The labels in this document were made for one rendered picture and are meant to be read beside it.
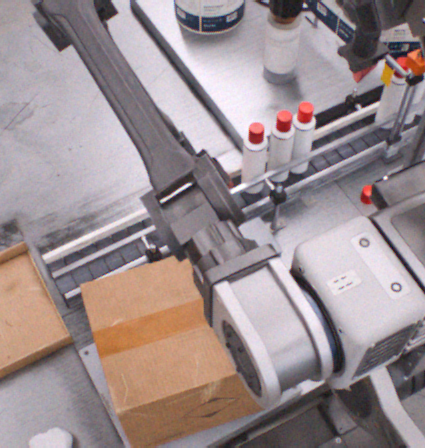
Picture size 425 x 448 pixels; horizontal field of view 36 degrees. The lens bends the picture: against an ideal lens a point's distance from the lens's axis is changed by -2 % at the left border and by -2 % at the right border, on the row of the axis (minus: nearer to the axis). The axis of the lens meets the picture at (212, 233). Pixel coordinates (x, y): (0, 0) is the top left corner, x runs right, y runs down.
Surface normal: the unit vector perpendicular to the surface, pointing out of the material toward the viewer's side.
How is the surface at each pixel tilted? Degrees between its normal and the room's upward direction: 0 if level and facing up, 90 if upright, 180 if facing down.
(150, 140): 28
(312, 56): 0
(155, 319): 0
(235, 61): 0
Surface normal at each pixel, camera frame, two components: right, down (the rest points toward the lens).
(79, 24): -0.11, -0.08
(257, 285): 0.00, -0.53
